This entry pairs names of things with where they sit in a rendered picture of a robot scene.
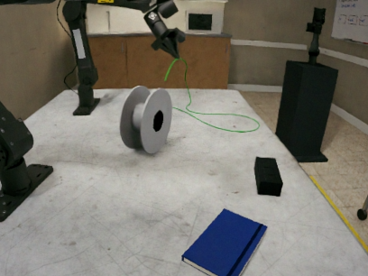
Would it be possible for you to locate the blue notebook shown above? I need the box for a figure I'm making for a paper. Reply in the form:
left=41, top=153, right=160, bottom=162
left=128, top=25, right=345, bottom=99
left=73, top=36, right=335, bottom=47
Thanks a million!
left=181, top=208, right=268, bottom=276

